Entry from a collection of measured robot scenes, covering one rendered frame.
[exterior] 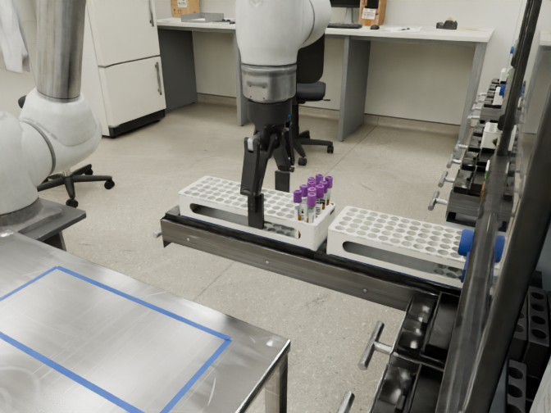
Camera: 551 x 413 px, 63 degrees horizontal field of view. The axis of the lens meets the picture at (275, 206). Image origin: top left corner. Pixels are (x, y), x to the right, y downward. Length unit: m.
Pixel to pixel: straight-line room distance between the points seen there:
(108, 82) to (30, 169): 2.88
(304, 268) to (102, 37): 3.39
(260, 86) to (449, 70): 3.58
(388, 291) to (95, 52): 3.55
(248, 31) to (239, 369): 0.48
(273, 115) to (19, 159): 0.65
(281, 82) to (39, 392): 0.53
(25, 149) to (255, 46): 0.66
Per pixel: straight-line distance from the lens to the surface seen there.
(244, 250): 0.84
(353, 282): 0.77
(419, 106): 4.34
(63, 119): 1.24
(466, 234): 0.52
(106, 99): 4.07
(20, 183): 1.19
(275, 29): 0.71
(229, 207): 0.83
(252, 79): 0.73
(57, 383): 0.61
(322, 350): 1.76
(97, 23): 3.96
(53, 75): 1.22
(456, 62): 4.23
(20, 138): 1.19
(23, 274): 0.82
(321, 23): 0.85
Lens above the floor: 1.24
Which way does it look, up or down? 27 degrees down
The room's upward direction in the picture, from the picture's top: straight up
